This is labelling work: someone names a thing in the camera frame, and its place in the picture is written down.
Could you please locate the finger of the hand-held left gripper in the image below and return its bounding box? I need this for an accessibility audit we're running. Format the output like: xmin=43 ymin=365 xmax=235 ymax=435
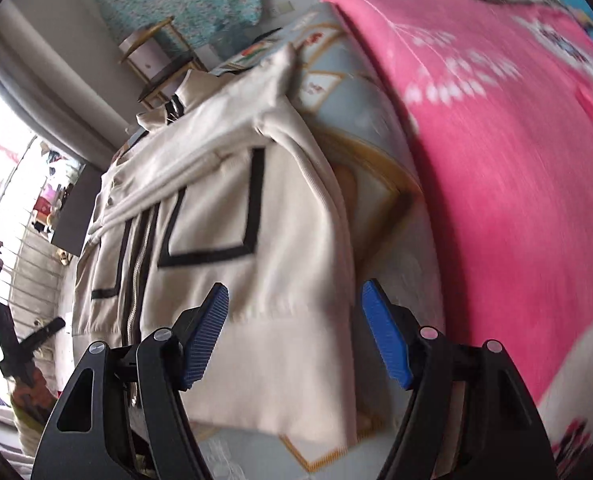
xmin=24 ymin=316 xmax=67 ymax=352

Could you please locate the wooden chair with dark seat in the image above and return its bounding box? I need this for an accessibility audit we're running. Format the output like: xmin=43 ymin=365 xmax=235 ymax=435
xmin=118 ymin=16 xmax=210 ymax=111

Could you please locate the grey curtain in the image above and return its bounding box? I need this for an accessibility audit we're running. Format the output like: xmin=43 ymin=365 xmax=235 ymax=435
xmin=0 ymin=0 xmax=142 ymax=171

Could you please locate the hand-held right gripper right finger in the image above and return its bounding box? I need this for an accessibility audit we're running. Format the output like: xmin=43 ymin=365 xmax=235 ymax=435
xmin=360 ymin=279 xmax=559 ymax=480

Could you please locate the metal window railing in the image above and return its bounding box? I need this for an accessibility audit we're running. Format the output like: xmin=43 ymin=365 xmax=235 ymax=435
xmin=0 ymin=135 xmax=80 ymax=346

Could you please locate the cream jacket with black stripes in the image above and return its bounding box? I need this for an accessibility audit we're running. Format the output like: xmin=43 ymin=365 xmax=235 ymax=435
xmin=71 ymin=42 xmax=362 ymax=448

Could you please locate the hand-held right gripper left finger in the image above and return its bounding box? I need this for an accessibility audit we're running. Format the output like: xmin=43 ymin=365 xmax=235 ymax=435
xmin=30 ymin=282 xmax=230 ymax=480

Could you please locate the person's left forearm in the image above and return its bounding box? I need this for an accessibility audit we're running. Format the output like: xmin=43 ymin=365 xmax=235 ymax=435
xmin=6 ymin=367 xmax=62 ymax=466

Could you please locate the pink flower print blanket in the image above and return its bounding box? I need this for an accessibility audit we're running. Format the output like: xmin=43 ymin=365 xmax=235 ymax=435
xmin=321 ymin=0 xmax=593 ymax=476

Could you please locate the black cabinet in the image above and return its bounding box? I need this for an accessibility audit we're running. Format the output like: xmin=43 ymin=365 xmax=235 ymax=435
xmin=51 ymin=160 xmax=102 ymax=258

